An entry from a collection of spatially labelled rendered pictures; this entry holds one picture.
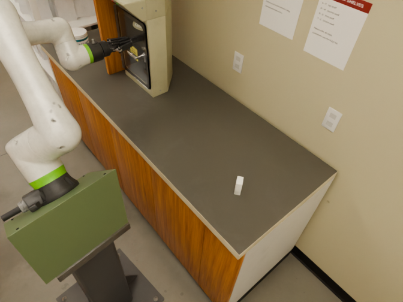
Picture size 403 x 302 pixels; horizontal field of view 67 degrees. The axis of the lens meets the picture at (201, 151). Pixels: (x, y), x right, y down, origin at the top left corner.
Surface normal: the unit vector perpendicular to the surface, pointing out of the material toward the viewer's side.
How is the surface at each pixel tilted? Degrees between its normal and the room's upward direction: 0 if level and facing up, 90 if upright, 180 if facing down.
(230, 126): 0
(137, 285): 0
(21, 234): 90
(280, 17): 90
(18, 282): 0
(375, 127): 90
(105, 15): 90
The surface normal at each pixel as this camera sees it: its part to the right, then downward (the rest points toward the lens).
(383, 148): -0.76, 0.44
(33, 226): 0.72, 0.53
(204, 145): 0.05, -0.69
